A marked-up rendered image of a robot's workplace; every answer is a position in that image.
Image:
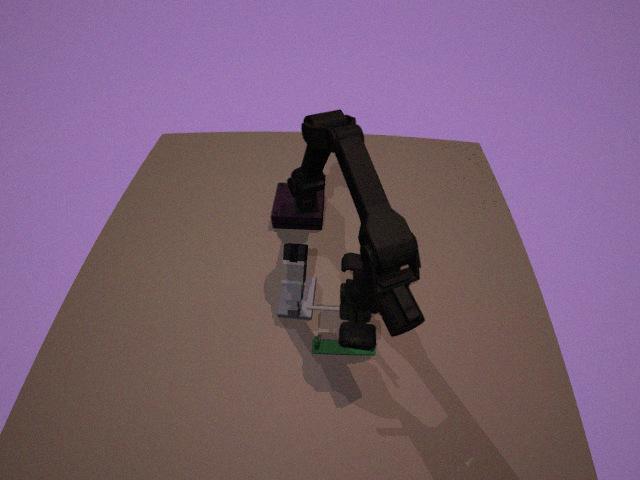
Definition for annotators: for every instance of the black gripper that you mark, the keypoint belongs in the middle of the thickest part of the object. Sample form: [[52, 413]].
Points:
[[355, 307]]

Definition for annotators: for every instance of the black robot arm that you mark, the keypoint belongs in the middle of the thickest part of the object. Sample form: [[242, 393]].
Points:
[[386, 240]]

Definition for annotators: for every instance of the grey tapered pin with red cap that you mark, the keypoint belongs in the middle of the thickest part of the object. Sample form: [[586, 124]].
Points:
[[327, 308]]

